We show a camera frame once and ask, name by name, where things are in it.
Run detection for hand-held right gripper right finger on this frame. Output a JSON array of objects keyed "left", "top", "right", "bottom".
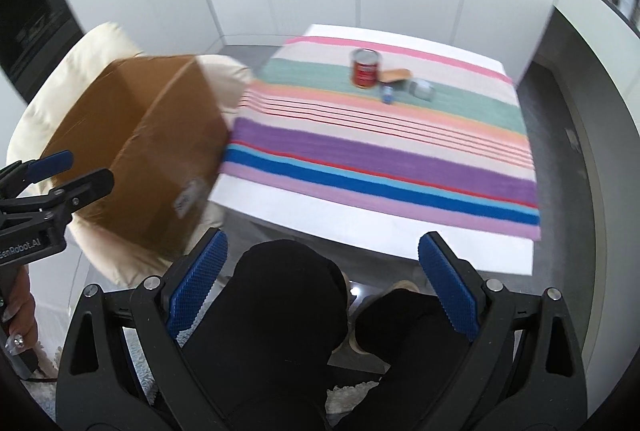
[{"left": 417, "top": 231, "right": 588, "bottom": 431}]

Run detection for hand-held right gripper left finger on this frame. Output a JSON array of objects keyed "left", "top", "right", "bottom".
[{"left": 55, "top": 227, "right": 228, "bottom": 431}]

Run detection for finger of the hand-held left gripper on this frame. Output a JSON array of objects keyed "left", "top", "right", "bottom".
[
  {"left": 7, "top": 168, "right": 115, "bottom": 223},
  {"left": 0, "top": 151, "right": 75, "bottom": 200}
]

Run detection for brown cardboard box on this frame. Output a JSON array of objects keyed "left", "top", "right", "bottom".
[{"left": 39, "top": 54, "right": 236, "bottom": 262}]

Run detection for person's left hand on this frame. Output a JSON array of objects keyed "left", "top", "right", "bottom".
[{"left": 2, "top": 267, "right": 37, "bottom": 357}]

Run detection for person's black pants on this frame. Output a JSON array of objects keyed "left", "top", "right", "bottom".
[{"left": 182, "top": 238, "right": 481, "bottom": 431}]

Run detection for cream padded armchair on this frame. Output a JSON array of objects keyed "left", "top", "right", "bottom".
[{"left": 6, "top": 22, "right": 256, "bottom": 292}]

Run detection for striped colourful cloth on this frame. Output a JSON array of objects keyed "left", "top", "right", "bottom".
[{"left": 220, "top": 36, "right": 543, "bottom": 242}]

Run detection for small clear container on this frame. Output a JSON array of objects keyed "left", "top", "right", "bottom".
[{"left": 409, "top": 78, "right": 435, "bottom": 102}]

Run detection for red metallic jar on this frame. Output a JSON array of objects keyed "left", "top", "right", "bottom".
[{"left": 349, "top": 48, "right": 382, "bottom": 89}]

